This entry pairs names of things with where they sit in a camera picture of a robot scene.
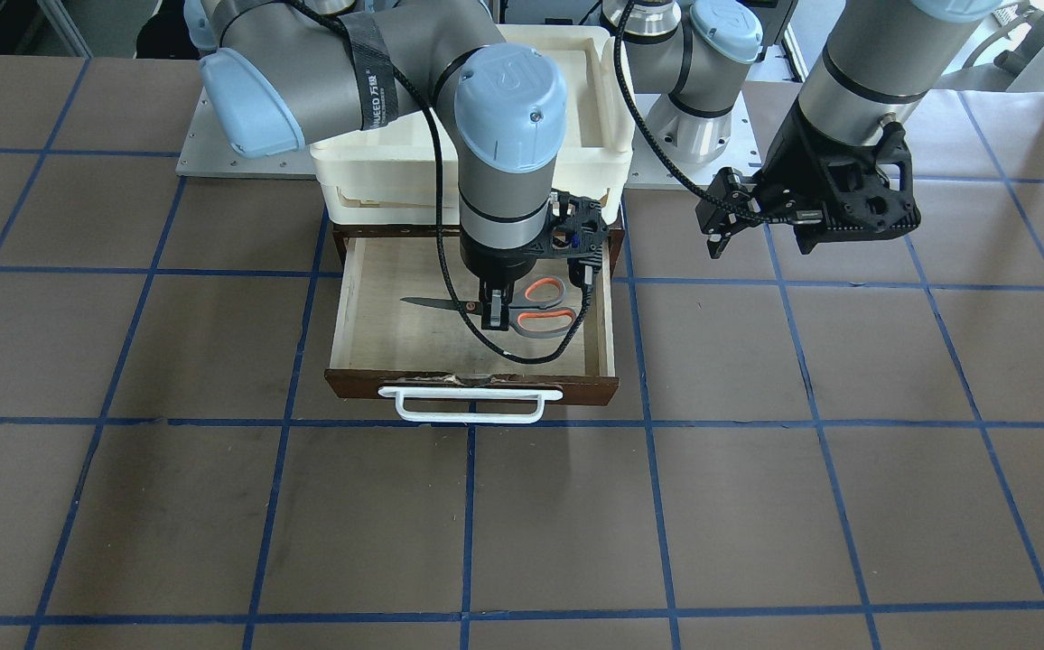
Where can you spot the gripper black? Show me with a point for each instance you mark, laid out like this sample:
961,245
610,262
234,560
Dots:
786,167
497,264

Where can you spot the orange grey scissors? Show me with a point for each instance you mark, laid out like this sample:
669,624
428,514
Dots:
537,313

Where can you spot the white plastic tray bin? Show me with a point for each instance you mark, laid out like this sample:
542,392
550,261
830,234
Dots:
385,176

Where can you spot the dark brown wooden cabinet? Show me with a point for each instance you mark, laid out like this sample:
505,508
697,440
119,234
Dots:
346,236

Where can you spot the open wooden drawer white handle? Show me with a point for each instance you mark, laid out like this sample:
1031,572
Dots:
382,345

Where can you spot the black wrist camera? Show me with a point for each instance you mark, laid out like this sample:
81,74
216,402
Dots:
575,231
730,215

